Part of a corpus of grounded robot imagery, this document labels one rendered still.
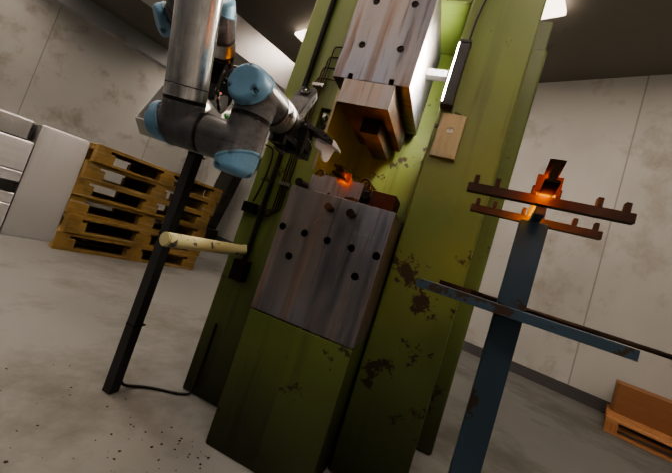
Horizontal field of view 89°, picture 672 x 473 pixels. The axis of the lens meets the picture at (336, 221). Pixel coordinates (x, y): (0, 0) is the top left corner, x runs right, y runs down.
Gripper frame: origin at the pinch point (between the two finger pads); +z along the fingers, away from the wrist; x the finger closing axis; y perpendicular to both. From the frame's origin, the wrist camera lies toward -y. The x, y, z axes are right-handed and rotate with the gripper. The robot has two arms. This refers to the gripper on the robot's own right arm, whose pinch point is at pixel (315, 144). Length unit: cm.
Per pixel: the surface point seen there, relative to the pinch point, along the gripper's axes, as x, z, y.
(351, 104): -6.4, 31.2, -27.0
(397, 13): 0, 31, -64
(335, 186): -2.2, 30.7, 4.1
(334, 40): -29, 45, -60
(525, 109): 56, 89, -66
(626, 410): 224, 300, 82
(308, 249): -2.1, 24.7, 28.2
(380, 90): 2.8, 30.7, -33.9
